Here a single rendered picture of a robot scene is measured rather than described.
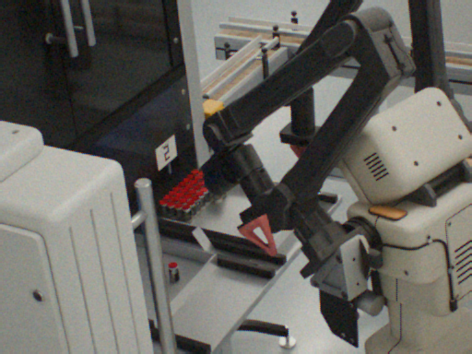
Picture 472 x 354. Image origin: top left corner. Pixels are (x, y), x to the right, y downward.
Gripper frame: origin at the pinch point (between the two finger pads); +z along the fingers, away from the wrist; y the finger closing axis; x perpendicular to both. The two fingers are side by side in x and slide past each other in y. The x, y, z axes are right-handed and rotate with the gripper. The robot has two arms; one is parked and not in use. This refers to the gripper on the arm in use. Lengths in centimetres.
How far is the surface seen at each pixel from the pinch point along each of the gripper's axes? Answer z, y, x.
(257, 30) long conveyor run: 7, 60, -85
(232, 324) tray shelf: 14.4, -4.4, 44.9
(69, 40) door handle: -44, 30, 41
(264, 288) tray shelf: 14.4, -4.4, 30.9
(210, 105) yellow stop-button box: -0.5, 37.6, -18.2
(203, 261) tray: 13.9, 13.1, 28.2
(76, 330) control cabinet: -34, -19, 105
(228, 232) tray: 10.9, 11.3, 19.3
